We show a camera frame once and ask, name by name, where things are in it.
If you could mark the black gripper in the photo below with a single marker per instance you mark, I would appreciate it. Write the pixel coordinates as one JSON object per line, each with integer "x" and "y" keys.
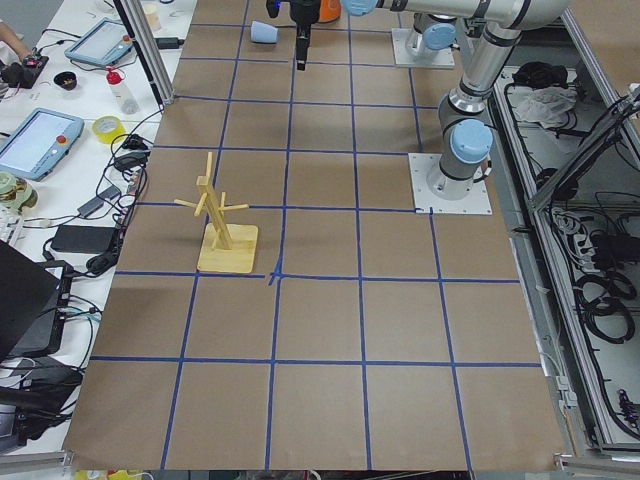
{"x": 303, "y": 12}

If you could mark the light blue paper cup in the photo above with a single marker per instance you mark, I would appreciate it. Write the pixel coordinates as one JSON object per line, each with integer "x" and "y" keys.
{"x": 263, "y": 33}

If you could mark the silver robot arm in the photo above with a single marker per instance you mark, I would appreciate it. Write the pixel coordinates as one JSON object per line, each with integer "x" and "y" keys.
{"x": 506, "y": 20}
{"x": 430, "y": 32}

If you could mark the wooden cup rack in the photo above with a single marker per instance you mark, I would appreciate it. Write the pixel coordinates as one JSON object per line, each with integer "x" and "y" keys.
{"x": 226, "y": 247}

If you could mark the red cap squeeze bottle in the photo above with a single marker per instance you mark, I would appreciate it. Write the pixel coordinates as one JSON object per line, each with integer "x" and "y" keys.
{"x": 124, "y": 97}

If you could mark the upper teach pendant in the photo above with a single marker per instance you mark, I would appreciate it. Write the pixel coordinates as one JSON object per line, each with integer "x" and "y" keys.
{"x": 103, "y": 45}

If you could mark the teach pendant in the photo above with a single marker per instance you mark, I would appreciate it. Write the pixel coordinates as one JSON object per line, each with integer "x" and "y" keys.
{"x": 39, "y": 143}
{"x": 103, "y": 45}

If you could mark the yellow tape roll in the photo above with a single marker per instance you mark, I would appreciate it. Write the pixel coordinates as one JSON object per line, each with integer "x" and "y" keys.
{"x": 108, "y": 129}

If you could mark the black bowl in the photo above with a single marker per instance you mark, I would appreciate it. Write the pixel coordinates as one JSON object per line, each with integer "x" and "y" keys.
{"x": 66, "y": 80}

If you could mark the white crumpled cloth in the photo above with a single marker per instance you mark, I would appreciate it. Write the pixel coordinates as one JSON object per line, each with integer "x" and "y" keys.
{"x": 548, "y": 106}

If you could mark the lower teach pendant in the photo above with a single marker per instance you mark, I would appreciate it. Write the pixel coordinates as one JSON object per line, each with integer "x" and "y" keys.
{"x": 39, "y": 143}

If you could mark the black power adapter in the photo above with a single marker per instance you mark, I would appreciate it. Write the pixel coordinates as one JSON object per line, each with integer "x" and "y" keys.
{"x": 83, "y": 239}

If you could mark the black laptop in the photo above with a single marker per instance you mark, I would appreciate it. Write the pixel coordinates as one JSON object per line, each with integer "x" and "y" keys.
{"x": 33, "y": 296}

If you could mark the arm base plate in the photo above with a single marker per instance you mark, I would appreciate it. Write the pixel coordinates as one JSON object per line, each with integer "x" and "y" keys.
{"x": 435, "y": 193}
{"x": 410, "y": 51}

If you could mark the aluminium frame post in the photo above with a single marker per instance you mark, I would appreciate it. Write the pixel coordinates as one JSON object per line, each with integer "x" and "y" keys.
{"x": 133, "y": 18}

